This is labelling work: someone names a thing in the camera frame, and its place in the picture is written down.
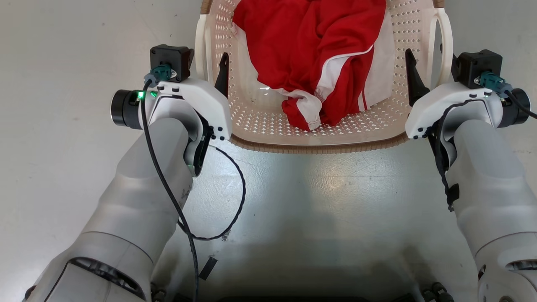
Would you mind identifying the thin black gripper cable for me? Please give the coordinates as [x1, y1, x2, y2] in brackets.
[177, 144, 247, 242]
[425, 99, 461, 212]

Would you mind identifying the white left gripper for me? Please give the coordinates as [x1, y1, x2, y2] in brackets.
[111, 52, 233, 141]

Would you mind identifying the thick black left camera cable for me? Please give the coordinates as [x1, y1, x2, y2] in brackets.
[140, 64, 200, 302]

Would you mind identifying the beige plastic laundry basket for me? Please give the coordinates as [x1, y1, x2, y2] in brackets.
[195, 0, 454, 154]

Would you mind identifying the thick black camera cable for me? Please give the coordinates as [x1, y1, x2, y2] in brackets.
[479, 71, 537, 120]
[140, 64, 200, 302]

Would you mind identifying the thin black left gripper cable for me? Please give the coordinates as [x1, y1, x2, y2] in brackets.
[177, 144, 247, 242]

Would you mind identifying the red and white garment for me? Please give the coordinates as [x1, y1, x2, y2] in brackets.
[232, 0, 396, 132]

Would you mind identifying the thick black right camera cable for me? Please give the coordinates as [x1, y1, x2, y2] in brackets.
[479, 71, 537, 120]

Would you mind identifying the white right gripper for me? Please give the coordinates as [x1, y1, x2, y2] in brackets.
[404, 48, 532, 140]

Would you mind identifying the thin black right gripper cable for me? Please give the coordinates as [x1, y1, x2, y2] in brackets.
[425, 99, 461, 212]

